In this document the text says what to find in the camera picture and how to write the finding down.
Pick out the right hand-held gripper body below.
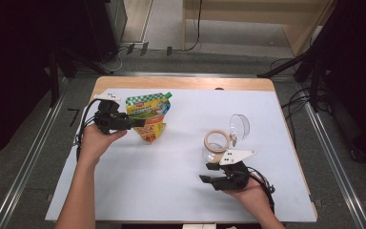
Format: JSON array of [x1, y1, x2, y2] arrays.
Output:
[[213, 149, 257, 192]]

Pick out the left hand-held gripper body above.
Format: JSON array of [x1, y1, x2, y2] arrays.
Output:
[[93, 92, 132, 135]]

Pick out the yellow green spout pouch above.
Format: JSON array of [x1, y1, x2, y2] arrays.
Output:
[[125, 91, 173, 145]]

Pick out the person's right hand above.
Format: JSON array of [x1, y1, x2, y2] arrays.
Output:
[[223, 179, 273, 211]]

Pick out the person's left hand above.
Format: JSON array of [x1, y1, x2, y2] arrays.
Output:
[[77, 124, 128, 167]]

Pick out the white table sheet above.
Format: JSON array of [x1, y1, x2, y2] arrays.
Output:
[[45, 88, 318, 223]]

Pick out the white object at table edge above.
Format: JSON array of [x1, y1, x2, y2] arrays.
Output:
[[182, 223, 217, 229]]

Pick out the wooden table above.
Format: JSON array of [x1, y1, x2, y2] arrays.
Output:
[[89, 75, 318, 223]]

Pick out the black metal stand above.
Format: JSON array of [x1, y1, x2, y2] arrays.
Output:
[[46, 46, 112, 108]]

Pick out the black cabinet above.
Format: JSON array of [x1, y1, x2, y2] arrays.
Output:
[[84, 0, 129, 64]]

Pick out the light wooden shelf unit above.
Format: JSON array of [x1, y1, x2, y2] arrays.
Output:
[[181, 0, 336, 57]]

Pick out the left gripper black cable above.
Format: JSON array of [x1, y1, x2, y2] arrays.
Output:
[[75, 98, 103, 160]]

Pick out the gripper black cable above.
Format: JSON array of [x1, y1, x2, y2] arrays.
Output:
[[75, 98, 103, 160], [247, 166, 276, 215]]

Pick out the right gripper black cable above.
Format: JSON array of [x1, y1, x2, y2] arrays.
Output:
[[247, 166, 276, 215]]

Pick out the white floor cable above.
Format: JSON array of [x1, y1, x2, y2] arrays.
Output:
[[103, 47, 124, 73]]

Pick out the black floor cables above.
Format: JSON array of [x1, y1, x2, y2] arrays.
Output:
[[269, 56, 318, 144]]

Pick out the metal floor rail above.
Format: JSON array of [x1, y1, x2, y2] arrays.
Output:
[[0, 77, 70, 229], [298, 83, 366, 229]]

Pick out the black hanging cable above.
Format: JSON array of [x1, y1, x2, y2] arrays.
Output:
[[184, 0, 203, 52]]

